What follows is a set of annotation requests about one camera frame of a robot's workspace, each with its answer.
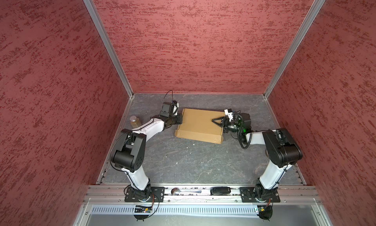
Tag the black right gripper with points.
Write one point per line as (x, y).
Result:
(224, 120)

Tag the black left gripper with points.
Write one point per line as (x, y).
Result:
(179, 118)

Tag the brown cardboard box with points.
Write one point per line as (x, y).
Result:
(197, 125)

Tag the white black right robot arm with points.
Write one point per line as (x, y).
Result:
(282, 150)

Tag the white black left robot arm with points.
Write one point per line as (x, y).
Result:
(128, 152)

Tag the glass jar with lid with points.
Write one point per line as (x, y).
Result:
(135, 122)

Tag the black car key fob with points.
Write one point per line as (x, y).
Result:
(220, 190)

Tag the metal spoon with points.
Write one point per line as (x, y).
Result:
(177, 191)

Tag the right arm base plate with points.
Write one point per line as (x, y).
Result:
(258, 194)

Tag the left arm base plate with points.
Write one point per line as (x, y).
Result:
(150, 194)

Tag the aluminium front rail frame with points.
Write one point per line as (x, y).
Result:
(109, 199)

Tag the aluminium corner post left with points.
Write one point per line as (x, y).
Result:
(90, 5)

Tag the aluminium corner post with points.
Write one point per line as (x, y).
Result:
(90, 5)
(302, 31)

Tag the aluminium corner post right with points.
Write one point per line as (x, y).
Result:
(302, 31)

